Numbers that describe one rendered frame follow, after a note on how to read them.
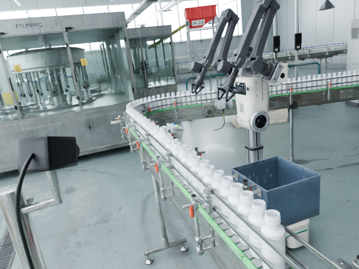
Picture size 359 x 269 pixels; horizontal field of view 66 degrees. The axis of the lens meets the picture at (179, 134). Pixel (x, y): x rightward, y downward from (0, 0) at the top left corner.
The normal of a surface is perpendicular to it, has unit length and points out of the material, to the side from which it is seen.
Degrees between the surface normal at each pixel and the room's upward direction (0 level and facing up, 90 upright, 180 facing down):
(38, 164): 73
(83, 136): 90
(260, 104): 101
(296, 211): 90
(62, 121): 90
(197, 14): 90
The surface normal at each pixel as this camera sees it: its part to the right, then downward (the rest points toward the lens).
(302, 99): 0.05, 0.25
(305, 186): 0.34, 0.22
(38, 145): -0.13, -0.01
